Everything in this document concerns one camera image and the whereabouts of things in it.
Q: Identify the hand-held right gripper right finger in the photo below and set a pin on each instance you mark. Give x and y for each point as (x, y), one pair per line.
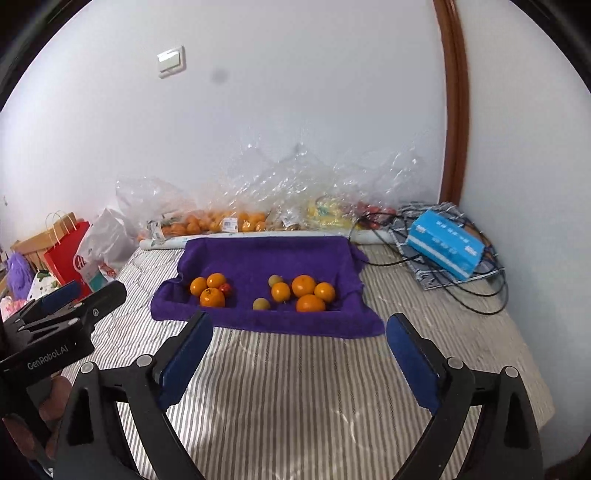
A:
(413, 364)

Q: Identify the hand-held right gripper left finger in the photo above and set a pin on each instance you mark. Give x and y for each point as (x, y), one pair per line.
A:
(184, 364)

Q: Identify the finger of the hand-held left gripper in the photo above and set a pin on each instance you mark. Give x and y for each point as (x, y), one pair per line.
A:
(60, 293)
(106, 295)

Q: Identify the orange mandarin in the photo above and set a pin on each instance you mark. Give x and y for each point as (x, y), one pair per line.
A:
(280, 291)
(216, 280)
(304, 285)
(198, 286)
(324, 291)
(310, 304)
(212, 298)

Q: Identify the small red apple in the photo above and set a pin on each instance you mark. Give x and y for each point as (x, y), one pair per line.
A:
(225, 289)

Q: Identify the small yellow-green fruit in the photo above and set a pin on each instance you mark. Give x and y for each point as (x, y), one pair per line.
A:
(261, 304)
(275, 280)

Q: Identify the purple towel-lined tray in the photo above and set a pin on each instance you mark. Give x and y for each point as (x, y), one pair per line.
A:
(258, 258)

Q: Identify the person's left hand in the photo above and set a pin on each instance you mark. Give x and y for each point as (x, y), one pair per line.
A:
(53, 401)

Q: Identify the white spotted cloth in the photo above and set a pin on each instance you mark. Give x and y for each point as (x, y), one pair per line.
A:
(41, 284)

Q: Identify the red paper shopping bag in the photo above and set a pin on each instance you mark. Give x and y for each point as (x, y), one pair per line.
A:
(64, 258)

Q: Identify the purple plush toy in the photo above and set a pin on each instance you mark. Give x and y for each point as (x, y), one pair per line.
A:
(18, 277)

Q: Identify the pink cloth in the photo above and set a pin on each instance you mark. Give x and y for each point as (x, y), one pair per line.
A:
(7, 307)

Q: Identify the grey plastic bag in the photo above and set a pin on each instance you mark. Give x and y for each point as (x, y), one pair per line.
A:
(108, 235)

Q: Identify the black-and-white patterned bag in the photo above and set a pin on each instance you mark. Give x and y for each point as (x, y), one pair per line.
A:
(418, 272)

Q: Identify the clear bag of mandarins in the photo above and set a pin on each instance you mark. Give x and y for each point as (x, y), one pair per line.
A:
(178, 226)
(244, 221)

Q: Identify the striped quilted mattress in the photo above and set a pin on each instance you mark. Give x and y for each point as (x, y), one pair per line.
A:
(300, 392)

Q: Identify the blue tissue box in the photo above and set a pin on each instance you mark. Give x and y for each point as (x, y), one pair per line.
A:
(445, 244)

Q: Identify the clear bag of yellow fruit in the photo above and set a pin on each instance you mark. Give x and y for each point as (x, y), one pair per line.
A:
(328, 210)

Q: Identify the clear bag of red fruit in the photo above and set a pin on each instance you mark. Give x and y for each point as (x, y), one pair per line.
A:
(383, 175)

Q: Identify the wooden bed frame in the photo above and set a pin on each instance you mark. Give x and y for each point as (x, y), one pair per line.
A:
(27, 244)

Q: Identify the white light switch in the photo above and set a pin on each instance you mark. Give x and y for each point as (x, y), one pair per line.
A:
(171, 61)

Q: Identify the brown wooden door frame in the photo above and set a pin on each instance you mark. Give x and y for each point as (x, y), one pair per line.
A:
(455, 101)

